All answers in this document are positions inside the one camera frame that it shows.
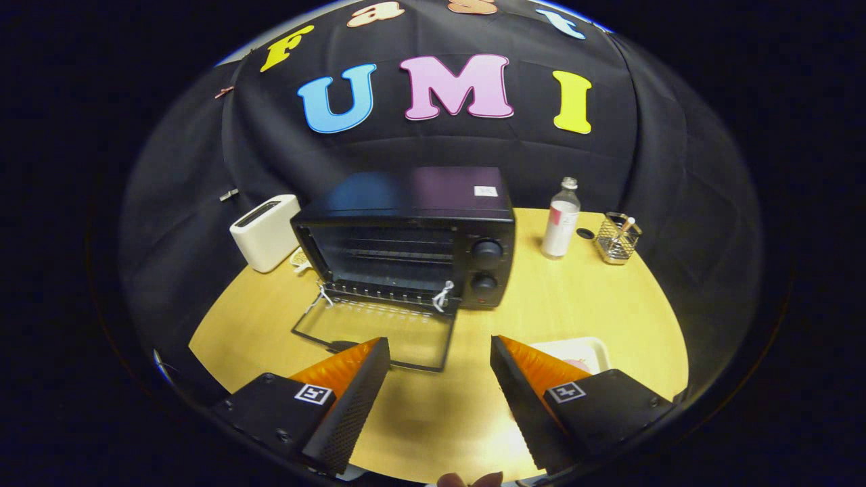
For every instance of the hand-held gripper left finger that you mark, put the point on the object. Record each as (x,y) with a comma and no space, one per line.
(358,406)

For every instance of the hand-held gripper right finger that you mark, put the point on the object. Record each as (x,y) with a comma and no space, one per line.
(524,406)

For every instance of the pale green food tray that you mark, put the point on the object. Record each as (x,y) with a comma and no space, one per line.
(558,348)

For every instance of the round pink food slice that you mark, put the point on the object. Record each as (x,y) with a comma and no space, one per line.
(578,366)

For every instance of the black toaster oven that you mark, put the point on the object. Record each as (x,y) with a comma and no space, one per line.
(406,196)

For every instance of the white bread toaster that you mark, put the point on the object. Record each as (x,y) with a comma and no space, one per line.
(267,233)

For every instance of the clear plastic bottle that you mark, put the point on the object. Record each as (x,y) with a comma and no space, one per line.
(560,230)

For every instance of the small black cap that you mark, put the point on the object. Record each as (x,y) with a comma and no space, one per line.
(585,233)

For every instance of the small tan stick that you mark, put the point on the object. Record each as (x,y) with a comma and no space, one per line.
(628,226)

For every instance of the silver cloth clip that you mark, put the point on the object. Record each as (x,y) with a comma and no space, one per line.
(229,195)

